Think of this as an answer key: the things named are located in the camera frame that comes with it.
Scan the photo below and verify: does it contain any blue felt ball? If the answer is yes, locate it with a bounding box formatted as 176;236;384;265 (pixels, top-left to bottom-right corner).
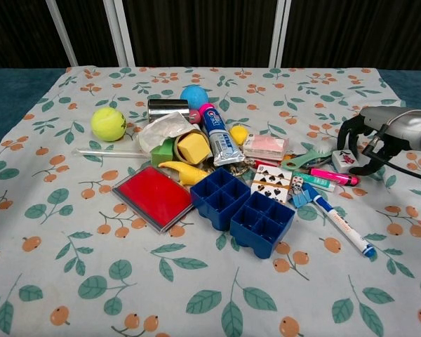
180;85;209;110

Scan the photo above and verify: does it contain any pink sticky note pad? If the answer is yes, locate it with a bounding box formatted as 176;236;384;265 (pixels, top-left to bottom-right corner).
242;133;290;162

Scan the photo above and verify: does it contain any blue binder clip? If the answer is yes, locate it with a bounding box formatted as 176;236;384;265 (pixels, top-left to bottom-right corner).
291;187;318;211

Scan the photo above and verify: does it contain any small yellow lemon toy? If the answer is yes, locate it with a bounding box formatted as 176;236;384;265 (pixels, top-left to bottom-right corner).
229;125;248;144

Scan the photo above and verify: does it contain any green brush with white bristles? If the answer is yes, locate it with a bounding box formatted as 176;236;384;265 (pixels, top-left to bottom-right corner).
280;137;338;171

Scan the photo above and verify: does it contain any yellow plastic banana toy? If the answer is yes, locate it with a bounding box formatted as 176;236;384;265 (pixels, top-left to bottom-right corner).
157;160;211;186

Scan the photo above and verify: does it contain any red ink pad case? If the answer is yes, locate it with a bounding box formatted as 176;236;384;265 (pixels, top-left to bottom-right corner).
112;165;194;234

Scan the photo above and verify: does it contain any spade playing cards bundle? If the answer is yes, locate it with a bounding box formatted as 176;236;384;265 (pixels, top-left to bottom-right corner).
250;164;293;204

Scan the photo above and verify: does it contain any white partition frame post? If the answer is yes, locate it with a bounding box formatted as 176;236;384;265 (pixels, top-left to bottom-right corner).
267;0;293;69
44;0;79;67
102;0;137;68

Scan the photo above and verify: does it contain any clear plastic straw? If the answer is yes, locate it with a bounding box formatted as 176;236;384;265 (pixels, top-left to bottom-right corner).
73;147;145;157

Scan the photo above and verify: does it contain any metal key chain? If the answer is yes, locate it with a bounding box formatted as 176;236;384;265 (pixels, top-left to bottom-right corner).
227;157;255;182

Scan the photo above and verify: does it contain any green and white tube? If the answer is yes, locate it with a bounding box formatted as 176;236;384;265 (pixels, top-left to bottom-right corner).
295;173;338;192

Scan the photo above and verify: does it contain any green block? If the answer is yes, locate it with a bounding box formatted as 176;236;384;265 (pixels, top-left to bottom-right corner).
150;138;177;168

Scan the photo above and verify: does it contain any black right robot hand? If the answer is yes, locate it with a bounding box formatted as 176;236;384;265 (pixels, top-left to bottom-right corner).
337;105;421;176

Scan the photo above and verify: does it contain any blue compartment tray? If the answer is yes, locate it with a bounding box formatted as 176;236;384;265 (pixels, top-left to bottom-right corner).
189;166;251;232
229;190;296;260

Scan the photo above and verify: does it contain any tape roll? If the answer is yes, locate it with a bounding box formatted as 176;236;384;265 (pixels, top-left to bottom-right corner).
173;128;210;164

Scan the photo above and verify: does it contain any yellow foam cube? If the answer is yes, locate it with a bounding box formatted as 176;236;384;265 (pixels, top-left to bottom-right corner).
177;132;212;165

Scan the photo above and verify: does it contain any white mahjong tile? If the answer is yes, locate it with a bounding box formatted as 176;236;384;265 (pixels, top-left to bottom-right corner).
331;149;361;173

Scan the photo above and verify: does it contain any floral patterned tablecloth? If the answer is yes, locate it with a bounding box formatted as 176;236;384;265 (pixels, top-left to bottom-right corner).
0;65;421;337

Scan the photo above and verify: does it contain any crumpled white paper packet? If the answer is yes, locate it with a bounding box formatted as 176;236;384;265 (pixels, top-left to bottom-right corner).
137;111;194;154

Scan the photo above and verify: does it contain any shiny metal cup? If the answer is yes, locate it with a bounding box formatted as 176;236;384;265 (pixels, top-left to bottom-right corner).
147;98;191;124

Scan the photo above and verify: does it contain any yellow-green tennis ball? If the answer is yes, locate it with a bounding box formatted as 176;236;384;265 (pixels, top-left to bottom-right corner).
91;107;128;143

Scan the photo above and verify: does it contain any white marker with blue cap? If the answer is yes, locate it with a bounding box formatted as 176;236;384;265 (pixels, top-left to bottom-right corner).
312;194;377;258

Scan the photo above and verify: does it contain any black cable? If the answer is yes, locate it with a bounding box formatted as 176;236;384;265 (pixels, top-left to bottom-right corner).
385;159;421;184

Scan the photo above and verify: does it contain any toothpaste tube with pink cap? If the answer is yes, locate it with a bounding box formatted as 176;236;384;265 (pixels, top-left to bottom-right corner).
199;102;247;167

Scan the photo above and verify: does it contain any pink highlighter pen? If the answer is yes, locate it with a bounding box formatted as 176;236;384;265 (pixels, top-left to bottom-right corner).
309;167;360;187

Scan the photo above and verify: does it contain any orange and red key tag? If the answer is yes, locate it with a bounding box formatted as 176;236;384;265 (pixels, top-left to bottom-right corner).
253;153;299;169

